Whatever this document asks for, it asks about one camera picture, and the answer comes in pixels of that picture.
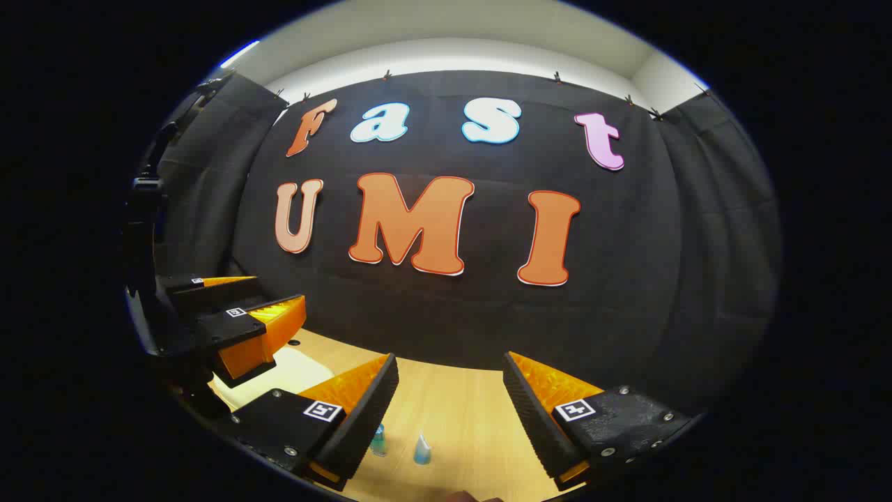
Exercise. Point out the blue liquid bottle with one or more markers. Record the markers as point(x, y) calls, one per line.
point(378, 440)

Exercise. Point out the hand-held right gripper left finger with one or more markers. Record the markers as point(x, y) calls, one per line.
point(362, 418)

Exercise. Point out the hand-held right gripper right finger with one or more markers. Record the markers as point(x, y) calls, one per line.
point(536, 418)

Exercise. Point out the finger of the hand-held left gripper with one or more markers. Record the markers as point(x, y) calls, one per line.
point(209, 293)
point(230, 328)

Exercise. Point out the white and blue tube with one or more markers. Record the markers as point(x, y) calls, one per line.
point(422, 452)

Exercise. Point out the pale yellow suitcase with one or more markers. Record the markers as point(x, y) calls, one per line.
point(293, 373)

